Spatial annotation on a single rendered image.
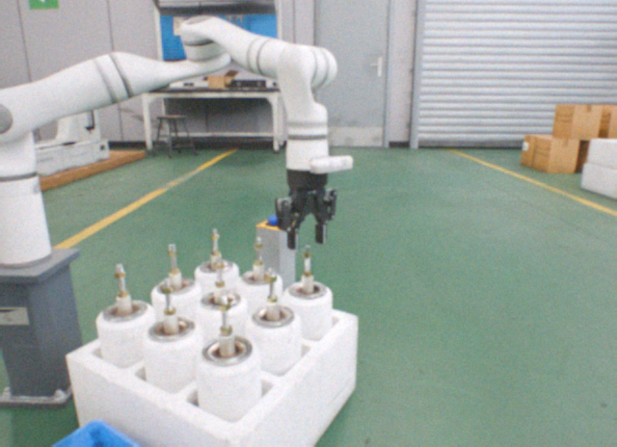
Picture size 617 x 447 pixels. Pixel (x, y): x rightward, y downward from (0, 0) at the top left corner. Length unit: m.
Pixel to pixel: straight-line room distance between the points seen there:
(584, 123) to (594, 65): 2.45
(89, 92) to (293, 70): 0.40
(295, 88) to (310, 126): 0.07
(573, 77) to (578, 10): 0.81
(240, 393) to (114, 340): 0.26
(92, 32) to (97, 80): 5.59
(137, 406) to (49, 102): 0.55
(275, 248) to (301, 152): 0.36
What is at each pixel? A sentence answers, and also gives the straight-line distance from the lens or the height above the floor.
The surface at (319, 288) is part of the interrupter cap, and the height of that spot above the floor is 0.25.
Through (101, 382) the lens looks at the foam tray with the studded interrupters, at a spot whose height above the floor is 0.16.
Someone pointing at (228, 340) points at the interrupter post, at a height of 0.28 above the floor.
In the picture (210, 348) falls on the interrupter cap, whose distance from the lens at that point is 0.66.
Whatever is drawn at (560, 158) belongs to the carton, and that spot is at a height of 0.14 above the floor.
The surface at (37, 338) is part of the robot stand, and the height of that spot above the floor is 0.16.
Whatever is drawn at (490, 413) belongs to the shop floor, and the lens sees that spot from 0.99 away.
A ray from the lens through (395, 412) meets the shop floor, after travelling 0.94.
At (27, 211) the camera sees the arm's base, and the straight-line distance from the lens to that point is 0.94.
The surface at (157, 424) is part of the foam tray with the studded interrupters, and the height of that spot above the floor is 0.14.
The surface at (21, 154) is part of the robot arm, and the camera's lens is 0.97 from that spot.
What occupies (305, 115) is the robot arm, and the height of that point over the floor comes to 0.59.
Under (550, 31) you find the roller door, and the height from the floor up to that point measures 1.50.
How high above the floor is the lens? 0.61
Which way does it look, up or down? 15 degrees down
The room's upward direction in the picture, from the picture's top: straight up
